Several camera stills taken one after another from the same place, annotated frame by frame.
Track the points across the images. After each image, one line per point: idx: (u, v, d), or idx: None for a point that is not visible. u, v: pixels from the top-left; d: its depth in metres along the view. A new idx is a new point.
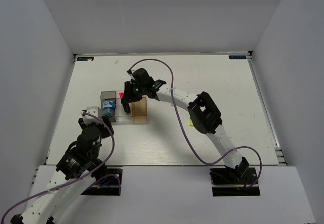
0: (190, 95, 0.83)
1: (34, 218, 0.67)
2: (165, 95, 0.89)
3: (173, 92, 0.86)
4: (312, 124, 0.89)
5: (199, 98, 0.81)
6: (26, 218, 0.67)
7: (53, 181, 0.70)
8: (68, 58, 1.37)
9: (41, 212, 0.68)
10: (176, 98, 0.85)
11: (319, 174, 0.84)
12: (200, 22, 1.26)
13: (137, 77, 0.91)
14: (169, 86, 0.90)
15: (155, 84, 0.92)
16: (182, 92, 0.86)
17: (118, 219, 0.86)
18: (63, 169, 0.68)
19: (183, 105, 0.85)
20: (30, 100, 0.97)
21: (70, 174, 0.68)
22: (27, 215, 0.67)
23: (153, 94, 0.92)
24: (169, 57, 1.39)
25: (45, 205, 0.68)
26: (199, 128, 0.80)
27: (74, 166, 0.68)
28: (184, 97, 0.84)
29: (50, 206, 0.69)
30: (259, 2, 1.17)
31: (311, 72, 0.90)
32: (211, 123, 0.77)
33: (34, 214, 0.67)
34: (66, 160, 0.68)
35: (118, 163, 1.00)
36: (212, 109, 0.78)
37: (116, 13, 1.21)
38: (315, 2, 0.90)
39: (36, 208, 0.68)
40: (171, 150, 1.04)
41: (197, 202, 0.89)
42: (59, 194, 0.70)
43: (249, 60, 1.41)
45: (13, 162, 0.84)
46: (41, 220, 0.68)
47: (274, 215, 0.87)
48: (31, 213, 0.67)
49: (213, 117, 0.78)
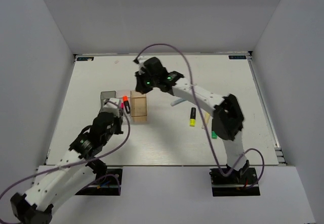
0: (214, 96, 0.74)
1: (40, 194, 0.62)
2: (184, 92, 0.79)
3: (193, 90, 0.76)
4: (312, 124, 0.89)
5: (224, 100, 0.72)
6: (30, 195, 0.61)
7: (65, 159, 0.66)
8: (68, 58, 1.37)
9: (47, 190, 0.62)
10: (198, 98, 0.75)
11: (319, 174, 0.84)
12: (200, 22, 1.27)
13: (149, 68, 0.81)
14: (188, 81, 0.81)
15: (171, 77, 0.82)
16: (204, 92, 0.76)
17: (117, 219, 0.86)
18: (76, 149, 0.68)
19: (205, 107, 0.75)
20: (30, 100, 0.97)
21: (83, 154, 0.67)
22: (31, 192, 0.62)
23: (167, 88, 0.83)
24: (169, 57, 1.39)
25: (53, 182, 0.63)
26: (220, 133, 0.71)
27: (87, 147, 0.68)
28: (207, 98, 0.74)
29: (58, 184, 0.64)
30: (259, 2, 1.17)
31: (311, 72, 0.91)
32: (237, 130, 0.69)
33: (40, 190, 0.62)
34: (80, 141, 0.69)
35: (118, 163, 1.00)
36: (238, 115, 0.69)
37: (116, 13, 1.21)
38: (314, 3, 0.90)
39: (43, 185, 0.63)
40: (171, 150, 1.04)
41: (197, 202, 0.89)
42: (69, 174, 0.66)
43: (249, 60, 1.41)
45: (13, 162, 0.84)
46: (46, 198, 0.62)
47: (274, 215, 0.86)
48: (37, 189, 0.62)
49: (238, 123, 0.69)
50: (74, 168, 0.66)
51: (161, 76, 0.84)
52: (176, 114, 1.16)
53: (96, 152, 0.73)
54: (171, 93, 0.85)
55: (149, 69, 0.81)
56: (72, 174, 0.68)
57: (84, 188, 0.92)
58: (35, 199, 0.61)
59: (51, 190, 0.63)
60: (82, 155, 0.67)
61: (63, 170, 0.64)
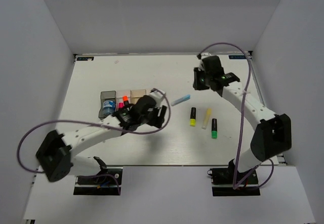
0: (266, 110, 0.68)
1: (76, 140, 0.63)
2: (233, 96, 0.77)
3: (244, 97, 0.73)
4: (312, 123, 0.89)
5: (274, 118, 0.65)
6: (68, 138, 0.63)
7: (106, 121, 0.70)
8: (68, 58, 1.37)
9: (84, 138, 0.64)
10: (246, 107, 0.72)
11: (319, 174, 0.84)
12: (200, 22, 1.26)
13: (206, 63, 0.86)
14: (242, 87, 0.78)
15: (225, 77, 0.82)
16: (254, 103, 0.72)
17: (117, 219, 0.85)
18: (117, 118, 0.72)
19: (250, 117, 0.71)
20: (30, 100, 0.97)
21: (123, 124, 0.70)
22: (70, 136, 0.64)
23: (217, 86, 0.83)
24: (169, 57, 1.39)
25: (92, 134, 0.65)
26: (255, 149, 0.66)
27: (128, 120, 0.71)
28: (255, 109, 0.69)
29: (93, 141, 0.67)
30: (259, 2, 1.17)
31: (311, 72, 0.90)
32: (274, 152, 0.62)
33: (78, 137, 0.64)
34: (122, 113, 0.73)
35: (117, 162, 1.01)
36: (284, 140, 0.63)
37: (117, 13, 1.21)
38: (315, 2, 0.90)
39: (82, 133, 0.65)
40: (171, 150, 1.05)
41: (197, 202, 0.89)
42: (105, 136, 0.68)
43: (249, 60, 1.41)
45: (13, 162, 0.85)
46: (78, 147, 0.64)
47: (274, 215, 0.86)
48: (75, 135, 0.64)
49: (280, 147, 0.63)
50: (110, 132, 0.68)
51: (215, 75, 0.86)
52: (176, 114, 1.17)
53: (133, 129, 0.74)
54: (219, 93, 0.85)
55: (205, 64, 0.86)
56: (104, 138, 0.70)
57: (84, 188, 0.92)
58: (72, 141, 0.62)
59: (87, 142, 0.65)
60: (122, 125, 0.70)
61: (103, 128, 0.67)
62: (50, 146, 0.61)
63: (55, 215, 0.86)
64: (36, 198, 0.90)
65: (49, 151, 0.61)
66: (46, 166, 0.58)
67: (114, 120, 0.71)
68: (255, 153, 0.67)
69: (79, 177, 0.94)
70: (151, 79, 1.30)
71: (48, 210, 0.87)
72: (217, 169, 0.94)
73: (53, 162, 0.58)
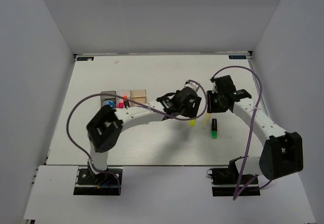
0: (276, 128, 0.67)
1: (126, 117, 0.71)
2: (244, 112, 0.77)
3: (254, 113, 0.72)
4: (312, 123, 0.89)
5: (284, 136, 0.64)
6: (119, 114, 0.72)
7: (152, 104, 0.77)
8: (68, 58, 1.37)
9: (133, 117, 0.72)
10: (255, 123, 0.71)
11: (319, 174, 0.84)
12: (200, 22, 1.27)
13: (218, 82, 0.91)
14: (253, 104, 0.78)
15: (237, 93, 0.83)
16: (265, 119, 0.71)
17: (117, 219, 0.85)
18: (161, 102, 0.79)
19: (259, 134, 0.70)
20: (30, 100, 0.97)
21: (167, 110, 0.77)
22: (121, 113, 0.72)
23: (229, 101, 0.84)
24: (169, 57, 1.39)
25: (140, 114, 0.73)
26: (265, 167, 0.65)
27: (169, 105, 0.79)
28: (266, 126, 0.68)
29: (138, 121, 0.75)
30: (258, 2, 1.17)
31: (311, 72, 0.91)
32: (283, 172, 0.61)
33: (128, 114, 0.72)
34: (165, 100, 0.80)
35: (118, 162, 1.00)
36: (294, 159, 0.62)
37: (117, 13, 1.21)
38: (315, 2, 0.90)
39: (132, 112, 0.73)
40: (172, 149, 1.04)
41: (198, 202, 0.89)
42: (149, 117, 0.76)
43: (249, 60, 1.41)
45: (14, 162, 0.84)
46: (127, 124, 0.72)
47: (274, 215, 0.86)
48: (125, 113, 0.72)
49: (290, 168, 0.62)
50: (154, 114, 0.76)
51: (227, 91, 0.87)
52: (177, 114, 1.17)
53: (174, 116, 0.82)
54: (232, 109, 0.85)
55: (217, 82, 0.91)
56: (147, 120, 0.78)
57: (84, 188, 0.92)
58: (123, 117, 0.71)
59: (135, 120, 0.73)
60: (165, 109, 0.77)
61: (149, 109, 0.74)
62: (102, 120, 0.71)
63: (55, 215, 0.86)
64: (36, 198, 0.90)
65: (100, 123, 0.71)
66: (97, 135, 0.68)
67: (158, 104, 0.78)
68: (265, 172, 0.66)
69: (79, 177, 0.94)
70: (152, 79, 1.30)
71: (48, 210, 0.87)
72: (217, 169, 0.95)
73: (106, 132, 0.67)
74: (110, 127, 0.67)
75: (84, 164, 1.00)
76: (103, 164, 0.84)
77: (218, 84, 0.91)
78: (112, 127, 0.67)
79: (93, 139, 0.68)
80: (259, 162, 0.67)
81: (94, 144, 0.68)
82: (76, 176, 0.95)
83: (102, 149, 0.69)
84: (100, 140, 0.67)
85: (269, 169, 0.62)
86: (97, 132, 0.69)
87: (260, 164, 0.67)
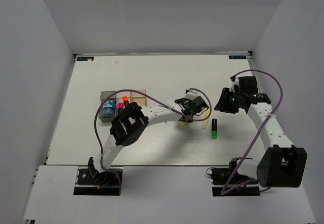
0: (283, 138, 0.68)
1: (150, 114, 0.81)
2: (256, 115, 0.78)
3: (267, 119, 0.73)
4: (312, 123, 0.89)
5: (290, 149, 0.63)
6: (145, 110, 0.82)
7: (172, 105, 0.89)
8: (68, 58, 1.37)
9: (156, 115, 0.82)
10: (264, 129, 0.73)
11: (319, 174, 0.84)
12: (198, 22, 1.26)
13: (242, 81, 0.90)
14: (270, 109, 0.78)
15: (256, 95, 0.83)
16: (275, 127, 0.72)
17: (117, 219, 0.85)
18: (179, 104, 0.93)
19: (266, 139, 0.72)
20: (30, 100, 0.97)
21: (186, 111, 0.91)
22: (146, 110, 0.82)
23: (246, 102, 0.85)
24: (170, 58, 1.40)
25: (162, 112, 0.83)
26: (260, 173, 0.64)
27: (187, 107, 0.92)
28: (273, 133, 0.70)
29: (160, 119, 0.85)
30: (258, 2, 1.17)
31: (311, 72, 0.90)
32: (278, 182, 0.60)
33: (152, 113, 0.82)
34: (183, 102, 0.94)
35: (118, 162, 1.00)
36: (293, 175, 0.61)
37: (117, 13, 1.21)
38: (315, 2, 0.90)
39: (156, 110, 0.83)
40: (173, 150, 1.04)
41: (198, 203, 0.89)
42: (168, 116, 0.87)
43: (249, 60, 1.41)
45: (13, 162, 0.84)
46: (150, 120, 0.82)
47: (274, 215, 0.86)
48: (150, 110, 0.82)
49: (286, 180, 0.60)
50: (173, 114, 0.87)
51: (247, 91, 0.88)
52: None
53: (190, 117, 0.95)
54: (246, 109, 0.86)
55: (241, 82, 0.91)
56: (167, 118, 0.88)
57: (84, 188, 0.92)
58: (148, 115, 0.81)
59: (158, 118, 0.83)
60: (183, 110, 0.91)
61: (170, 109, 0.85)
62: (128, 116, 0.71)
63: (55, 214, 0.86)
64: (36, 198, 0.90)
65: (126, 118, 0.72)
66: (122, 131, 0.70)
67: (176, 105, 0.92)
68: (259, 178, 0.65)
69: (79, 177, 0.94)
70: (152, 79, 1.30)
71: (48, 210, 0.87)
72: (217, 169, 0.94)
73: (130, 129, 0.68)
74: (135, 123, 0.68)
75: (84, 164, 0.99)
76: (104, 166, 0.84)
77: (241, 84, 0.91)
78: (137, 123, 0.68)
79: (118, 133, 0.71)
80: (257, 167, 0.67)
81: (119, 138, 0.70)
82: (76, 176, 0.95)
83: (125, 144, 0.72)
84: (124, 135, 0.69)
85: (264, 175, 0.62)
86: (122, 128, 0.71)
87: (257, 169, 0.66)
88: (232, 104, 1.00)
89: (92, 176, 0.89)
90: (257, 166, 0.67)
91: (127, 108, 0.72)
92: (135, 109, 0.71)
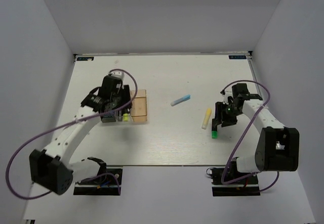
0: (276, 122, 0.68)
1: (61, 147, 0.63)
2: (250, 108, 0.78)
3: (259, 110, 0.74)
4: (312, 123, 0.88)
5: (283, 131, 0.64)
6: (51, 149, 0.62)
7: (79, 114, 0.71)
8: (68, 58, 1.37)
9: (68, 142, 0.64)
10: (257, 117, 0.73)
11: (320, 173, 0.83)
12: (198, 22, 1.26)
13: (234, 88, 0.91)
14: (262, 102, 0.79)
15: (249, 94, 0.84)
16: (268, 115, 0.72)
17: (116, 219, 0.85)
18: (88, 105, 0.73)
19: (259, 127, 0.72)
20: (29, 100, 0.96)
21: (97, 107, 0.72)
22: (52, 147, 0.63)
23: (240, 102, 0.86)
24: (170, 58, 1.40)
25: (72, 135, 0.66)
26: (258, 159, 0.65)
27: (98, 102, 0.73)
28: (266, 119, 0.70)
29: (76, 139, 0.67)
30: (258, 3, 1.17)
31: (311, 71, 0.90)
32: (275, 164, 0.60)
33: (61, 144, 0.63)
34: (90, 97, 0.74)
35: (116, 163, 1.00)
36: (290, 155, 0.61)
37: (116, 13, 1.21)
38: (315, 2, 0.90)
39: (63, 139, 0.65)
40: (171, 150, 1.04)
41: (197, 202, 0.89)
42: (85, 128, 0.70)
43: (249, 60, 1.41)
45: (13, 163, 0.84)
46: (68, 151, 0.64)
47: (274, 215, 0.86)
48: (56, 144, 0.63)
49: (284, 161, 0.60)
50: (89, 122, 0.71)
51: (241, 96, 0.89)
52: (176, 113, 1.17)
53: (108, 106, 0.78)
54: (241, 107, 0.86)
55: (234, 90, 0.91)
56: (85, 132, 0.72)
57: (84, 188, 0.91)
58: (58, 150, 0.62)
59: (71, 143, 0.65)
60: (95, 108, 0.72)
61: (81, 123, 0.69)
62: (40, 167, 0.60)
63: (56, 214, 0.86)
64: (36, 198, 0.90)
65: (40, 171, 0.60)
66: (47, 182, 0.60)
67: (86, 109, 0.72)
68: (258, 164, 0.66)
69: None
70: (152, 79, 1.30)
71: (48, 210, 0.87)
72: (217, 169, 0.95)
73: (52, 178, 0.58)
74: (50, 171, 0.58)
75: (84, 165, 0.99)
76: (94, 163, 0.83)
77: (234, 91, 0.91)
78: (51, 170, 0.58)
79: (47, 186, 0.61)
80: (256, 155, 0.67)
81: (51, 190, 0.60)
82: None
83: (61, 191, 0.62)
84: (54, 186, 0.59)
85: (261, 159, 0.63)
86: (43, 184, 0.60)
87: (256, 155, 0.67)
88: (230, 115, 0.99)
89: (92, 184, 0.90)
90: (255, 154, 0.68)
91: (31, 164, 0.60)
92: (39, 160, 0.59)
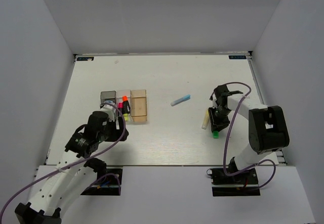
0: (260, 105, 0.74)
1: (45, 200, 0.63)
2: (234, 101, 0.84)
3: (242, 99, 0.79)
4: (312, 123, 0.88)
5: (268, 110, 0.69)
6: (36, 203, 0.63)
7: (63, 161, 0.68)
8: (68, 58, 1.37)
9: (52, 194, 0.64)
10: (242, 105, 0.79)
11: (319, 173, 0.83)
12: (199, 22, 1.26)
13: (216, 91, 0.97)
14: (243, 94, 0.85)
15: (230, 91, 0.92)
16: (251, 101, 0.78)
17: (116, 219, 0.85)
18: (72, 150, 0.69)
19: (245, 113, 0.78)
20: (30, 100, 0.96)
21: (81, 153, 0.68)
22: (36, 200, 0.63)
23: (224, 99, 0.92)
24: (170, 58, 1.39)
25: (55, 185, 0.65)
26: (253, 141, 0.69)
27: (82, 146, 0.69)
28: (250, 104, 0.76)
29: (62, 187, 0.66)
30: (258, 3, 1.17)
31: (311, 71, 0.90)
32: (269, 139, 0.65)
33: (45, 196, 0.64)
34: (75, 139, 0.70)
35: (116, 163, 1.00)
36: (279, 129, 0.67)
37: (116, 12, 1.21)
38: (315, 2, 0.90)
39: (46, 190, 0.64)
40: (171, 150, 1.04)
41: (197, 202, 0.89)
42: (71, 174, 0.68)
43: (249, 60, 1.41)
45: (13, 163, 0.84)
46: (53, 202, 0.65)
47: (274, 215, 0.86)
48: (41, 196, 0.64)
49: (276, 136, 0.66)
50: (74, 168, 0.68)
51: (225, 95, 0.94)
52: (176, 113, 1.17)
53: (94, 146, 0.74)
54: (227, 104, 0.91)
55: (216, 93, 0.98)
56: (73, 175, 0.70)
57: None
58: (42, 205, 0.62)
59: (55, 193, 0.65)
60: (79, 153, 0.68)
61: (64, 171, 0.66)
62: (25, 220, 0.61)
63: None
64: None
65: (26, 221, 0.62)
66: None
67: (70, 154, 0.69)
68: (253, 146, 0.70)
69: None
70: (152, 79, 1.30)
71: None
72: (217, 169, 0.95)
73: None
74: None
75: None
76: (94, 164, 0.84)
77: (217, 93, 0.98)
78: None
79: None
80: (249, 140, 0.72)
81: None
82: None
83: None
84: None
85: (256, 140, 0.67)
86: None
87: (250, 139, 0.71)
88: (220, 117, 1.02)
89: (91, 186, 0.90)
90: (249, 138, 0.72)
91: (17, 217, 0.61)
92: (25, 215, 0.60)
